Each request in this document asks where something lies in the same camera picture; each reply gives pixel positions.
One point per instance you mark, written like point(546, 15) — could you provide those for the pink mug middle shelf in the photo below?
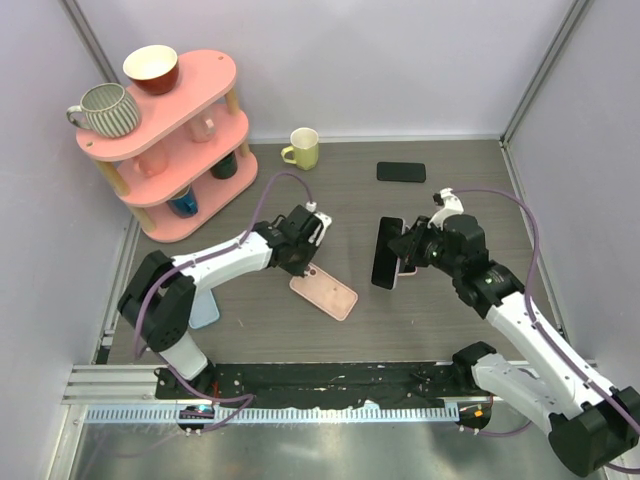
point(151, 162)

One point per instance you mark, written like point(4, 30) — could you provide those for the yellow mug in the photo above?
point(303, 151)

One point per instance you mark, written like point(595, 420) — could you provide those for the pink phone case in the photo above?
point(406, 270)
point(324, 292)

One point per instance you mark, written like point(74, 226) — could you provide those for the black phone face up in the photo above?
point(386, 263)

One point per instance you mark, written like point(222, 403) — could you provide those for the aluminium rail frame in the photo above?
point(130, 383)

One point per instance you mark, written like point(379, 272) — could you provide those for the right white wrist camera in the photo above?
point(448, 205)

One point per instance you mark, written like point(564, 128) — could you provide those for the grey striped mug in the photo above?
point(109, 110)

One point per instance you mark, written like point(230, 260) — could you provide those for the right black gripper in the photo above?
point(409, 245)

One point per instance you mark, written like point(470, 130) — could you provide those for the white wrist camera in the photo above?
point(448, 205)
point(325, 222)

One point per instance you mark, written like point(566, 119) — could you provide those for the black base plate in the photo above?
point(338, 386)

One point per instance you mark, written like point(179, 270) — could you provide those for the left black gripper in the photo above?
point(300, 269)

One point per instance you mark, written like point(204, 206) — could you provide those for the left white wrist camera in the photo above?
point(325, 222)

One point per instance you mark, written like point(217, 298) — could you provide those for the red bowl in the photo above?
point(154, 69)

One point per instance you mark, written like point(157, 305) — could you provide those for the blue mug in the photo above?
point(184, 204)

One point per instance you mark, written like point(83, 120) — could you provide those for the light blue phone case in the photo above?
point(204, 311)

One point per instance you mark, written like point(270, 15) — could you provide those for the pink three-tier shelf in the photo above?
point(205, 87)

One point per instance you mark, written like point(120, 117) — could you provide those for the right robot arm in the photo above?
point(586, 419)

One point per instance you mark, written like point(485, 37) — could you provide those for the pink mug upper shelf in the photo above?
point(201, 129)

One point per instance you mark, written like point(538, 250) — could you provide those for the white cable duct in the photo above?
point(191, 415)

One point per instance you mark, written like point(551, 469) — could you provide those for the dark green mug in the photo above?
point(225, 168)

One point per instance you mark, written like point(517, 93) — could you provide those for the black phone case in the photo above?
point(404, 172)

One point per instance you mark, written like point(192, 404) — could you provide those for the pink mug shelf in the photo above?
point(151, 162)
point(201, 129)

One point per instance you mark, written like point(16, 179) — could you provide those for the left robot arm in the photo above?
point(166, 292)

